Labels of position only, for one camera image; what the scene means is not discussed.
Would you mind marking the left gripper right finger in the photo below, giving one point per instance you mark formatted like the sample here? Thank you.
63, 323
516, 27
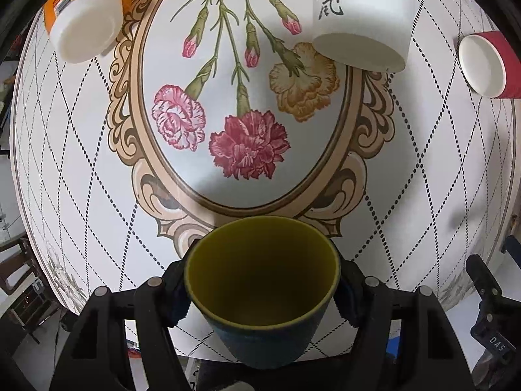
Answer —
404, 340

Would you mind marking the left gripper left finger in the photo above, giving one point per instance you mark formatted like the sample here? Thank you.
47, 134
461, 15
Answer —
96, 353

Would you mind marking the dark green cup yellow inside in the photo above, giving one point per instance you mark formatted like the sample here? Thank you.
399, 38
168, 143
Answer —
263, 283

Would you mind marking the red corrugated paper cup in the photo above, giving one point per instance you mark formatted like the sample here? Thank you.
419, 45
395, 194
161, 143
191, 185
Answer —
490, 65

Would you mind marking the orange and white cup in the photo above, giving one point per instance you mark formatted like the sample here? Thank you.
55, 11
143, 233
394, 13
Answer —
82, 29

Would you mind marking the white paper cup with calligraphy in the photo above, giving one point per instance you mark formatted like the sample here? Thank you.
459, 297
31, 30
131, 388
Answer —
372, 35

